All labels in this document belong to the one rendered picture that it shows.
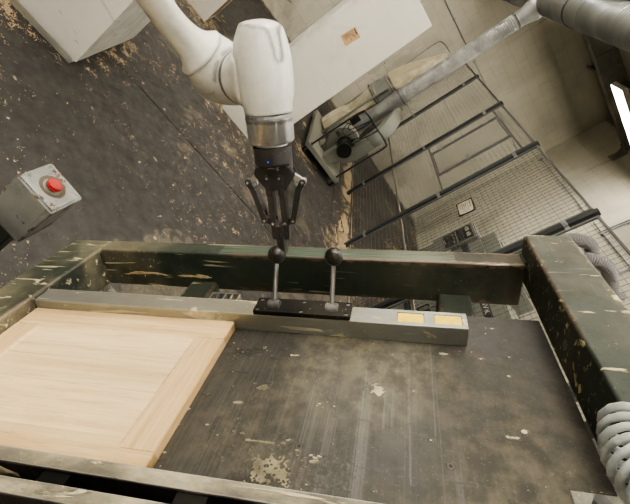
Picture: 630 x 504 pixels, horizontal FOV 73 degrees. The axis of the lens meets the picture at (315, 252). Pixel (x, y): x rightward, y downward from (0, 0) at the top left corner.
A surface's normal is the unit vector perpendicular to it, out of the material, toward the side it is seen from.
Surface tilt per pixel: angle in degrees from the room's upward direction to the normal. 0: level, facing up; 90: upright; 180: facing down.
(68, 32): 90
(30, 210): 90
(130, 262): 90
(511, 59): 90
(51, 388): 59
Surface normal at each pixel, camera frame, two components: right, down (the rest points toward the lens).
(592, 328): -0.06, -0.89
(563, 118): -0.09, 0.59
